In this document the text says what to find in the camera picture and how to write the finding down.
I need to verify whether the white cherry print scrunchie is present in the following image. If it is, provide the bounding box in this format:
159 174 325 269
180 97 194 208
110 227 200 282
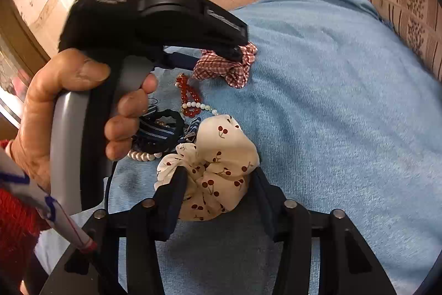
154 114 260 222

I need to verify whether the black cable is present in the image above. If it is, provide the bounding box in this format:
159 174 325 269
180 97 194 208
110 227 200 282
103 159 119 214

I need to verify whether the light blue towel blanket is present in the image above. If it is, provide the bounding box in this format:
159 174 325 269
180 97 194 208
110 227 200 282
34 0 442 295

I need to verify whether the red white checkered scrunchie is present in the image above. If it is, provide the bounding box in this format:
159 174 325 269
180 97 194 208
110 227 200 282
192 42 258 89

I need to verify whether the person's left hand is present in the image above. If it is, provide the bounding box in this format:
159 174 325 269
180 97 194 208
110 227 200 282
10 49 158 191

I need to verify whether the blue striped bow hair tie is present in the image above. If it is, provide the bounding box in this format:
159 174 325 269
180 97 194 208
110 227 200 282
133 108 202 154

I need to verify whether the white pearl bracelet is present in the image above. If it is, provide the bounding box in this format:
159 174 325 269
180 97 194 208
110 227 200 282
127 101 220 163

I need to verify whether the white red blue sleeve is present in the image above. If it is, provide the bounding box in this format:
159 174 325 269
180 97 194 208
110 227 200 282
1 141 97 294

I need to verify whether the red bead bracelet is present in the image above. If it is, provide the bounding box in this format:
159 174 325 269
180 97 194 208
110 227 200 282
174 73 203 118

